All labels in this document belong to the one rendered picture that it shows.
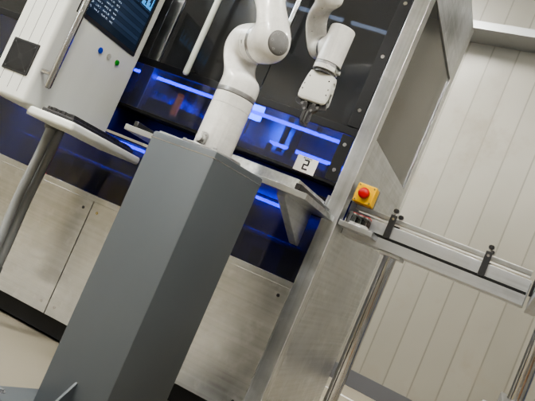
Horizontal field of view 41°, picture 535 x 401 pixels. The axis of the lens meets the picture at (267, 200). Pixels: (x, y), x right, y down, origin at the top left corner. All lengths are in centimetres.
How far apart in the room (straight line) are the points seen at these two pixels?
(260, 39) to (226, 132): 28
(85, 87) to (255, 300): 101
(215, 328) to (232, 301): 12
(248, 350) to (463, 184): 322
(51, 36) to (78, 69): 19
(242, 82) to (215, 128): 15
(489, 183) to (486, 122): 49
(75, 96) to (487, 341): 347
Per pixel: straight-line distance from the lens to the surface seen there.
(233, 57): 216
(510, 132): 557
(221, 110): 206
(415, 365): 536
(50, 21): 262
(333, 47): 229
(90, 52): 274
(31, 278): 307
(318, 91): 226
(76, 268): 295
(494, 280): 260
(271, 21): 209
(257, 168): 229
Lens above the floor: 66
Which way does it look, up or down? 4 degrees up
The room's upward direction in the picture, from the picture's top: 23 degrees clockwise
